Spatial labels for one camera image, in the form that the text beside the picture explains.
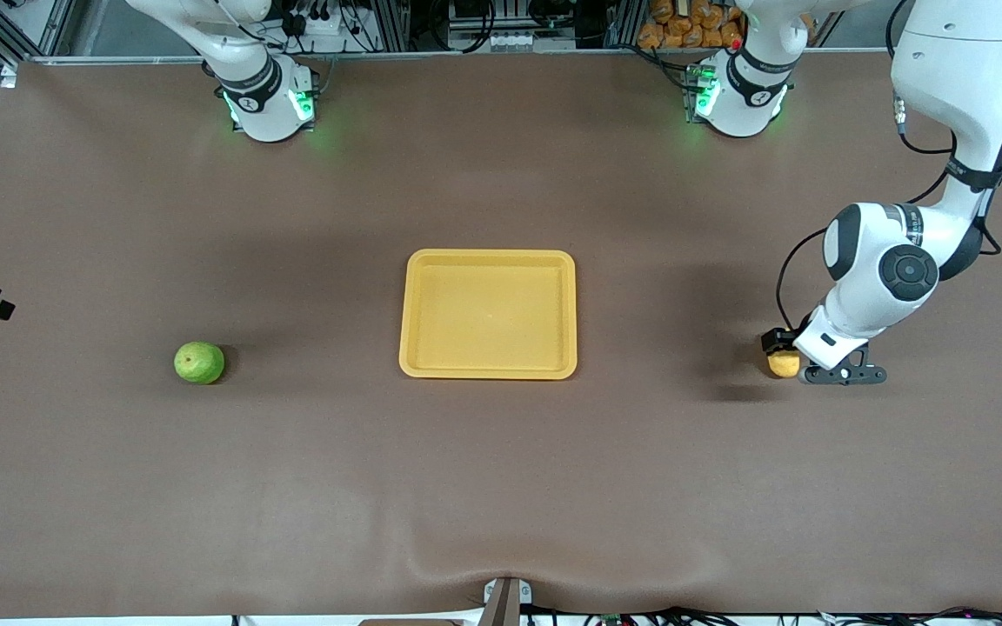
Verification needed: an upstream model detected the yellow plastic tray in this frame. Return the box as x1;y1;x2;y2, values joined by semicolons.
398;249;578;381

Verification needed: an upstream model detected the bag of orange items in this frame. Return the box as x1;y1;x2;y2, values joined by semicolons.
638;0;745;50

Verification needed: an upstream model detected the aluminium diagonal frame strut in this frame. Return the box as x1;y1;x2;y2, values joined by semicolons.
0;0;45;66

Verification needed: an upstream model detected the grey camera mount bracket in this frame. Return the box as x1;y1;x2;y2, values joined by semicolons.
479;576;533;626

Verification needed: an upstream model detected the green apple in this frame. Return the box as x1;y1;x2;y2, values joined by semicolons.
174;341;226;385

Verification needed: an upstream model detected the aluminium table edge rail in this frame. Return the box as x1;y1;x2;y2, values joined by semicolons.
1;48;902;67

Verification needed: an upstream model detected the white power strip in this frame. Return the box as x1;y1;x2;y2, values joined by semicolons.
282;7;380;55

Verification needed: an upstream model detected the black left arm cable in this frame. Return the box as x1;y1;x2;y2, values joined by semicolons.
775;0;1002;336

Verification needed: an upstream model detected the brown table mat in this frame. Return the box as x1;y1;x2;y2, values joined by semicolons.
0;54;1002;620

